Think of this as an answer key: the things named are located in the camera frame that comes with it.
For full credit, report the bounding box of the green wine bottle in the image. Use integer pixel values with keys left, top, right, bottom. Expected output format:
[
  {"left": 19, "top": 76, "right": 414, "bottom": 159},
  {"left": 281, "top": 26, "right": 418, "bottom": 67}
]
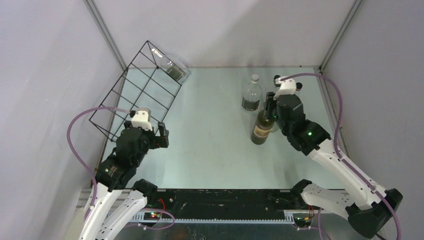
[{"left": 250, "top": 109, "right": 275, "bottom": 145}]

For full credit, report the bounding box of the clear bottle white cap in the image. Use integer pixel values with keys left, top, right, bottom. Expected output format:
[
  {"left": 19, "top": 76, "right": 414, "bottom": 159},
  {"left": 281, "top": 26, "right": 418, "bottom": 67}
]
[{"left": 241, "top": 74, "right": 263, "bottom": 112}]

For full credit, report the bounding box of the clear bottle dark green label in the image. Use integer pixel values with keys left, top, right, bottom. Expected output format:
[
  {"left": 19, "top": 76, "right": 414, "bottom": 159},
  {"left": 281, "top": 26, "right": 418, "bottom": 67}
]
[{"left": 150, "top": 48, "right": 191, "bottom": 85}]

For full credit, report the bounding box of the clear bottle black cap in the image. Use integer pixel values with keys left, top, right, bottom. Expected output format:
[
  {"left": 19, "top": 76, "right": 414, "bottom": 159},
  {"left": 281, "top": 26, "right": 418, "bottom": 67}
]
[{"left": 294, "top": 82, "right": 303, "bottom": 97}]

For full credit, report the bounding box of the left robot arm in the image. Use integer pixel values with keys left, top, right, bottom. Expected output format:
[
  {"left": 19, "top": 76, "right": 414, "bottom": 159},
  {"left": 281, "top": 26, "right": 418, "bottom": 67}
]
[{"left": 79, "top": 120, "right": 169, "bottom": 240}]

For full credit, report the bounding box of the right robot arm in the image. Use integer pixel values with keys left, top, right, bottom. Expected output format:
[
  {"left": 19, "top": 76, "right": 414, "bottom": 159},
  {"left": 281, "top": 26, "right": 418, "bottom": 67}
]
[{"left": 264, "top": 91, "right": 403, "bottom": 239}]

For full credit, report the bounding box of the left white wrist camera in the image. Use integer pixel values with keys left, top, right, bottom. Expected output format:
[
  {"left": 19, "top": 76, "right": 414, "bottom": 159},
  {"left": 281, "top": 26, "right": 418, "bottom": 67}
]
[{"left": 130, "top": 107, "right": 153, "bottom": 132}]

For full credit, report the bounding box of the black wire wine rack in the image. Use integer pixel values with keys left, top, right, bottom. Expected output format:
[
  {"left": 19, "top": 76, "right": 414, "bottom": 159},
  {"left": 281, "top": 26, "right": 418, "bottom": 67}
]
[{"left": 100, "top": 40, "right": 183, "bottom": 126}]

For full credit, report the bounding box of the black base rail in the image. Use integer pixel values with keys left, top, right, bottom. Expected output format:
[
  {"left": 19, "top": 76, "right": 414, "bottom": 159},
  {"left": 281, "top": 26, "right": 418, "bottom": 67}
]
[{"left": 147, "top": 188, "right": 311, "bottom": 220}]

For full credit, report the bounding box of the white toothed cable duct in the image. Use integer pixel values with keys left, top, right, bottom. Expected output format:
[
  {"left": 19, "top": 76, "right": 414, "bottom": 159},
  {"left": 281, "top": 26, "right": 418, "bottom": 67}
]
[{"left": 122, "top": 211, "right": 299, "bottom": 226}]

